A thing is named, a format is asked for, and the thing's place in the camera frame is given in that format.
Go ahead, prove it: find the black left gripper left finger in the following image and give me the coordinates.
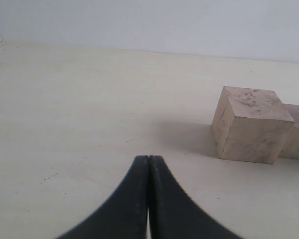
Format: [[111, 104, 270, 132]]
[[59, 156, 149, 239]]

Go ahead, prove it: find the second largest wooden cube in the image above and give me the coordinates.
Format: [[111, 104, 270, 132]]
[[279, 104, 299, 160]]

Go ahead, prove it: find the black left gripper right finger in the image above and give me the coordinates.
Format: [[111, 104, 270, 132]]
[[148, 155, 241, 239]]

